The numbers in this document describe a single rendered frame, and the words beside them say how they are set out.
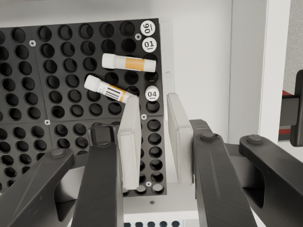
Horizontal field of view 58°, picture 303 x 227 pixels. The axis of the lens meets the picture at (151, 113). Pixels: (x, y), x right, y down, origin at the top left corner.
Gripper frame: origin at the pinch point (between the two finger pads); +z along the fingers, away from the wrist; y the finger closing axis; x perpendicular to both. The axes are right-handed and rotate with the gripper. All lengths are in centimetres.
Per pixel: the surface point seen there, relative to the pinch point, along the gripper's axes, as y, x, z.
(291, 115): 12.5, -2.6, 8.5
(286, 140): 20.3, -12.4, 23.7
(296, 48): 60, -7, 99
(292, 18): 58, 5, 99
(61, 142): -10.3, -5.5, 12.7
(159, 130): 0.5, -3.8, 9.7
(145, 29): -0.2, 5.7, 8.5
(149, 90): -0.2, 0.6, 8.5
